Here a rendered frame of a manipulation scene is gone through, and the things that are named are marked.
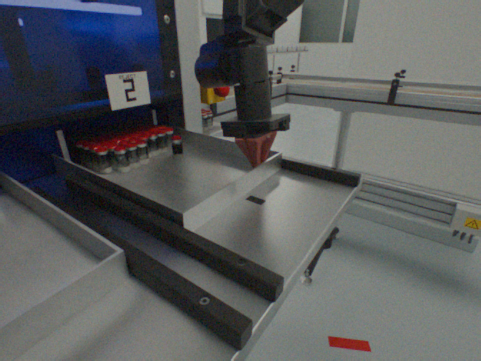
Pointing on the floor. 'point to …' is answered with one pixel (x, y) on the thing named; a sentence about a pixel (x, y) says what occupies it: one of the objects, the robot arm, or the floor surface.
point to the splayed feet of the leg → (318, 257)
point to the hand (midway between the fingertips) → (259, 169)
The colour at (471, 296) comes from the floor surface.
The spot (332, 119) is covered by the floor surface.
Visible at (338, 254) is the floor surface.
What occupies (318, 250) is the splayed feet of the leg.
